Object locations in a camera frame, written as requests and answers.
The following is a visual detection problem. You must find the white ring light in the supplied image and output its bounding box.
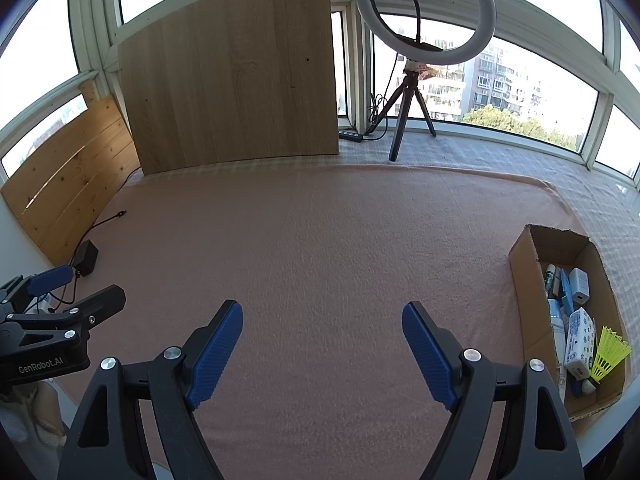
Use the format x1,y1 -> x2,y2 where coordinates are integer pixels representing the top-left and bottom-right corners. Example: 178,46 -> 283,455
354,0 -> 497,67

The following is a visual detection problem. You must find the slatted wooden panel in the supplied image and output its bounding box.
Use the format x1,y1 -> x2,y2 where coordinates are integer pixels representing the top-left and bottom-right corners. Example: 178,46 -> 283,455
0,72 -> 143,269

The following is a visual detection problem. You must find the black ring light cable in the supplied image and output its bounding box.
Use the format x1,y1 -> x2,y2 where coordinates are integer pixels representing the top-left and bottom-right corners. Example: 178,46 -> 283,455
366,54 -> 402,142

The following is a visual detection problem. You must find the white power adapter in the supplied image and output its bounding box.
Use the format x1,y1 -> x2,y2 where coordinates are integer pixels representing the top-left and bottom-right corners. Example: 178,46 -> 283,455
568,267 -> 591,307

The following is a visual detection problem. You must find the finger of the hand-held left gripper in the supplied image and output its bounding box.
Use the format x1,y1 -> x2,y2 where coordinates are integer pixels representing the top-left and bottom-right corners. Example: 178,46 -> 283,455
0,265 -> 72,312
4,283 -> 127,347

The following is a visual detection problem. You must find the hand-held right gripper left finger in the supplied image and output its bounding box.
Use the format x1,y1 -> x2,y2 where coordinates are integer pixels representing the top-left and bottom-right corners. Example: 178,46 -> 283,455
57,299 -> 245,480

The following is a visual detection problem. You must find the person's left hand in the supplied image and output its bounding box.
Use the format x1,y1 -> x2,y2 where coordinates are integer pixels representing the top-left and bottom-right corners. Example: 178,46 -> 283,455
0,379 -> 69,447

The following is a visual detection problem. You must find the light blue slim box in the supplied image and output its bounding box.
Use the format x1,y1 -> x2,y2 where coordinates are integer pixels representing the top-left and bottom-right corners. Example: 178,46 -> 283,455
558,268 -> 575,317

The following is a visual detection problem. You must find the white window frame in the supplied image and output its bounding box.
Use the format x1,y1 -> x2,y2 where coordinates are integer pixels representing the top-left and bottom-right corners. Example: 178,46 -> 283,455
0,0 -> 640,187

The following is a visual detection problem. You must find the cardboard box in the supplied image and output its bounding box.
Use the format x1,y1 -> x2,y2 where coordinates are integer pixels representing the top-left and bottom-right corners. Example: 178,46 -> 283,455
508,223 -> 630,424

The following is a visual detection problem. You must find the white power strip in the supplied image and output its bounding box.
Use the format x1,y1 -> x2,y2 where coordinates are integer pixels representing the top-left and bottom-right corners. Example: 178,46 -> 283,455
22,294 -> 55,315

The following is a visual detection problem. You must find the patterned tissue pack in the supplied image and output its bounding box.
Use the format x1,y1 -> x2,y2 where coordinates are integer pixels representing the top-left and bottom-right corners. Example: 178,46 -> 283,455
563,307 -> 599,380

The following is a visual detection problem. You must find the light wooden board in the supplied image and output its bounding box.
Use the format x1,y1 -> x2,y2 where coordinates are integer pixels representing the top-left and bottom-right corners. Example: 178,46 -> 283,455
117,0 -> 340,177

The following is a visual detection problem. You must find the yellow shuttlecock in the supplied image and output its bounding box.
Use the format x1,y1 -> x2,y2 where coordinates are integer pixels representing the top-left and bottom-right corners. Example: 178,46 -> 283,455
582,325 -> 632,394

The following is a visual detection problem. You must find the pink blanket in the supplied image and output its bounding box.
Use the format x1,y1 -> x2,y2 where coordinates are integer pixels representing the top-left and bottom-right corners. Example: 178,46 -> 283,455
49,162 -> 597,480

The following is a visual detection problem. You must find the small black power box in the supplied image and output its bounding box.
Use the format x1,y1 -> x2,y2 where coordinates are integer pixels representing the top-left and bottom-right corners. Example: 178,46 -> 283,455
73,239 -> 100,277

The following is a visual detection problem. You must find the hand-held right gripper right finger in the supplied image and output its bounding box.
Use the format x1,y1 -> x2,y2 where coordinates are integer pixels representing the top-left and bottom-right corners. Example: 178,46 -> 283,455
401,301 -> 586,480

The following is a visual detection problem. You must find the black power brick with cable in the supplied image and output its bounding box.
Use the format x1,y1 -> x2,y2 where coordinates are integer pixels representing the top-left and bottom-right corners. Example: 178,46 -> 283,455
50,209 -> 128,312

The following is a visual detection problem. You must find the white bottle with blue cap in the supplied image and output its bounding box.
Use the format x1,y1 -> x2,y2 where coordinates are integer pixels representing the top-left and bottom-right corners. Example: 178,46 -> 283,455
546,298 -> 571,404

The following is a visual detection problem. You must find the grey checked blanket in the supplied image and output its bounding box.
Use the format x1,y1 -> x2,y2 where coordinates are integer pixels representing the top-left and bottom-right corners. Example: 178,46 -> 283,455
329,132 -> 640,321

